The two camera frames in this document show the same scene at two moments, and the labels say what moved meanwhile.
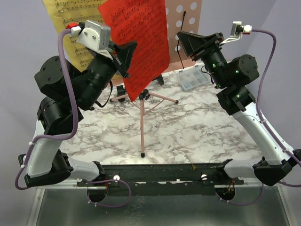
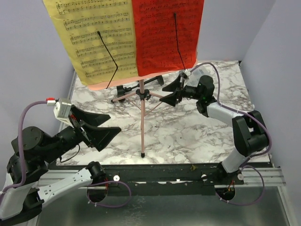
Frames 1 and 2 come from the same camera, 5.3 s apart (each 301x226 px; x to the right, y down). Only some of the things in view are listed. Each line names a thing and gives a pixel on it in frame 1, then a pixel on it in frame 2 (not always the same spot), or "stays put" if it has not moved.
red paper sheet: (144, 21) to (167, 34)
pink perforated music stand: (184, 19) to (142, 93)
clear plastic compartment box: (193, 77) stays put
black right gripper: (206, 50) to (181, 89)
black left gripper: (124, 52) to (100, 136)
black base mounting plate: (164, 180) stays put
